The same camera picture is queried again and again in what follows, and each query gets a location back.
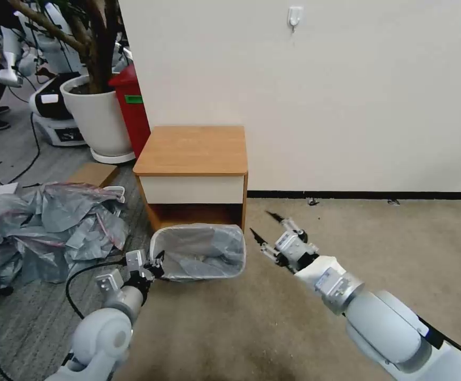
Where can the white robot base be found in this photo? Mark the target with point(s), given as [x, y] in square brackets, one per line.
[49, 107]

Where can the brown cardboard piece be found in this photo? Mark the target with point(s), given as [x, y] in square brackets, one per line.
[93, 174]

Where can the wooden bedside cabinet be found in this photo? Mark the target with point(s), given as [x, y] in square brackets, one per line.
[192, 158]

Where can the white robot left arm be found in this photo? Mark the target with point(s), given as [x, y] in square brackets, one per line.
[103, 337]

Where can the small black debris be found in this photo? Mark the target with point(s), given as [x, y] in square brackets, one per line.
[312, 201]
[393, 201]

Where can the white wall hook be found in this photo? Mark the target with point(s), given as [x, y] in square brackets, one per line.
[294, 16]

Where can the black baseboard strip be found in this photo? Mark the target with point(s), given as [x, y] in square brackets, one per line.
[365, 194]

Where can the white mesh trash can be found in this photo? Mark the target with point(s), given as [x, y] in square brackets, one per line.
[198, 274]

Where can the brown potted tree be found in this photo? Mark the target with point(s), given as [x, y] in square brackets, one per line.
[95, 43]

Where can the white paper sheet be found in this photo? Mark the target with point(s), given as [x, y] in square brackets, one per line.
[2, 192]

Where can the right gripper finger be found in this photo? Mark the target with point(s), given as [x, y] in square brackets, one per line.
[259, 239]
[280, 219]

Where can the pile of grey garbage bags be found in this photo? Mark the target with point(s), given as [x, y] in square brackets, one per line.
[39, 234]

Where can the red bin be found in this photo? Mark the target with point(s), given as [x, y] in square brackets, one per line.
[133, 115]

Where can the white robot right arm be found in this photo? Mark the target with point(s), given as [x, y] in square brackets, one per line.
[385, 321]

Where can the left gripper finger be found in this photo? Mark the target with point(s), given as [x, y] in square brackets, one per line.
[159, 258]
[155, 274]

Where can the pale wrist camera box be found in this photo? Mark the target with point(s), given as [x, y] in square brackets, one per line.
[135, 260]
[289, 245]

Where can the grey garbage bag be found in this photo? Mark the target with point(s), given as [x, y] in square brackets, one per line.
[214, 250]

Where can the white plant pot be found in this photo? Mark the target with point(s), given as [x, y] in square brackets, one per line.
[95, 119]

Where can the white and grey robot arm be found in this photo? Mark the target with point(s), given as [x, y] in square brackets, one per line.
[11, 59]

